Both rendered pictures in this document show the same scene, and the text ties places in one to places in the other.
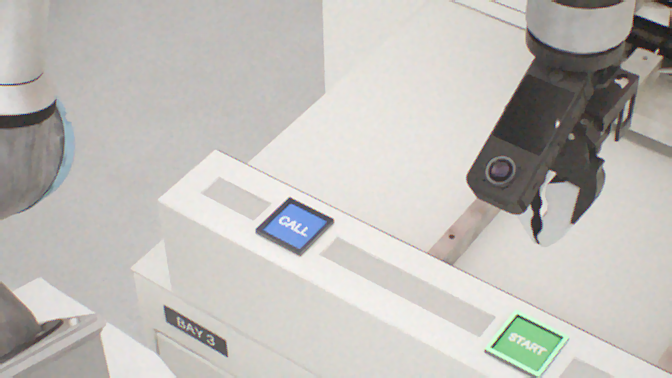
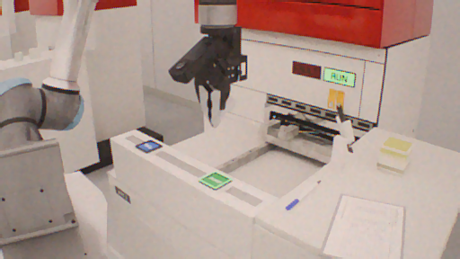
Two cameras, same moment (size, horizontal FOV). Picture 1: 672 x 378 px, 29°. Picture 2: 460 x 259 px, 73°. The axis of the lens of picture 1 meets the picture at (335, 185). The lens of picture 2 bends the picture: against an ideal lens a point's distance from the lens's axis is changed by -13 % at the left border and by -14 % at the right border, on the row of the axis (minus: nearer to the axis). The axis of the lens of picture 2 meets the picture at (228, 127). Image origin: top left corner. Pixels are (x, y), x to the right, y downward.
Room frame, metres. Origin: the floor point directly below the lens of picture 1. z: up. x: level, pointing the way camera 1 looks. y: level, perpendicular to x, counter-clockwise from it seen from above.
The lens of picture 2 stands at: (0.03, -0.27, 1.39)
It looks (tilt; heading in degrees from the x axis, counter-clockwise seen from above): 23 degrees down; 6
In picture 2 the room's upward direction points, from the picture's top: straight up
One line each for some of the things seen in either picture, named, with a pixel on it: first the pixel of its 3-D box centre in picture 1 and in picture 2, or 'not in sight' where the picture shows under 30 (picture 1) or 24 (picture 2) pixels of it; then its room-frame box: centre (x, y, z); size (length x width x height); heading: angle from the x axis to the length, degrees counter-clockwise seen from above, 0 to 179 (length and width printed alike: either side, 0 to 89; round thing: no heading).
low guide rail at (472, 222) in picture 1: (511, 178); (242, 159); (1.08, -0.20, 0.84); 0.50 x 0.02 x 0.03; 143
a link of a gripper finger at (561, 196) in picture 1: (573, 198); (225, 106); (0.73, -0.19, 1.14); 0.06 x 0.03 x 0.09; 143
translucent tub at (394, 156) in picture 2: not in sight; (395, 156); (0.82, -0.61, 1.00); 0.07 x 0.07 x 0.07; 55
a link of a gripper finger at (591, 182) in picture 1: (573, 175); (219, 87); (0.71, -0.18, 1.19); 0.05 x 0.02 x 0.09; 53
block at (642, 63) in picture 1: (634, 77); (288, 132); (1.19, -0.36, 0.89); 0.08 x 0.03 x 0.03; 143
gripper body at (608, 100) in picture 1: (572, 87); (220, 55); (0.75, -0.18, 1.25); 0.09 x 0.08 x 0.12; 143
